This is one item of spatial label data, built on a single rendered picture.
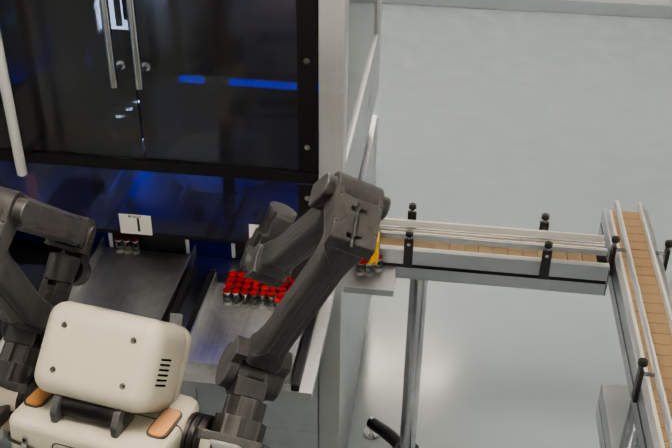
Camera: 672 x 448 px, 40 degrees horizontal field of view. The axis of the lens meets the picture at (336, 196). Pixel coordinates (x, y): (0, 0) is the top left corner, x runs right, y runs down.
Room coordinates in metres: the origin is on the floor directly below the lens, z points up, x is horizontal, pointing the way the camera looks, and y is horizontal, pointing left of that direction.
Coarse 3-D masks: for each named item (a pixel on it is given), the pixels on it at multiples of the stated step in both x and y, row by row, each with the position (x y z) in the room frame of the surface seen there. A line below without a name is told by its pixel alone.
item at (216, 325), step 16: (208, 304) 1.83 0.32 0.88; (208, 320) 1.77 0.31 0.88; (224, 320) 1.77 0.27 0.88; (240, 320) 1.77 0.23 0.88; (256, 320) 1.77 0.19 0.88; (192, 336) 1.69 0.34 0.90; (208, 336) 1.71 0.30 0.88; (224, 336) 1.71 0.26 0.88; (192, 352) 1.65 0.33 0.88; (208, 352) 1.65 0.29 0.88; (192, 368) 1.58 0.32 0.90; (208, 368) 1.58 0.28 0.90
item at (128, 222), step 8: (120, 216) 1.99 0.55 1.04; (128, 216) 1.99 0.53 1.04; (136, 216) 1.98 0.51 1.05; (144, 216) 1.98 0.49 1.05; (120, 224) 1.99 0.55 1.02; (128, 224) 1.99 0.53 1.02; (136, 224) 1.99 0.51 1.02; (144, 224) 1.98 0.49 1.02; (128, 232) 1.99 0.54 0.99; (136, 232) 1.99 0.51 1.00; (144, 232) 1.98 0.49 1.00
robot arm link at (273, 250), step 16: (336, 176) 1.22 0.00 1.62; (320, 192) 1.20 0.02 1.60; (320, 208) 1.22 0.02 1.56; (384, 208) 1.20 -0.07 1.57; (304, 224) 1.28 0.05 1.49; (320, 224) 1.23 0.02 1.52; (272, 240) 1.39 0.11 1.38; (288, 240) 1.31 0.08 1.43; (304, 240) 1.27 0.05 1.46; (320, 240) 1.26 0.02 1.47; (256, 256) 1.40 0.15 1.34; (272, 256) 1.35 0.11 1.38; (288, 256) 1.31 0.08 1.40; (304, 256) 1.31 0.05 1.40; (256, 272) 1.37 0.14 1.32; (272, 272) 1.36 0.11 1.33; (288, 272) 1.36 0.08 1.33
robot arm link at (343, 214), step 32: (352, 192) 1.19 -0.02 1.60; (352, 224) 1.15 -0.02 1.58; (320, 256) 1.14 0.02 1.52; (352, 256) 1.13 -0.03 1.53; (320, 288) 1.14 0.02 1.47; (288, 320) 1.15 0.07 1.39; (224, 352) 1.22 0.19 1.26; (256, 352) 1.16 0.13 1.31; (288, 352) 1.17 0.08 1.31; (224, 384) 1.16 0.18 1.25
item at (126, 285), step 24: (96, 264) 2.00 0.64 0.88; (120, 264) 2.00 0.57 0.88; (144, 264) 2.00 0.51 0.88; (168, 264) 2.00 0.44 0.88; (192, 264) 2.01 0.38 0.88; (72, 288) 1.85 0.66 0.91; (96, 288) 1.90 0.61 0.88; (120, 288) 1.90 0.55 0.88; (144, 288) 1.90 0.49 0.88; (168, 288) 1.90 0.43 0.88; (144, 312) 1.80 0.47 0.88; (168, 312) 1.79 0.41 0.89
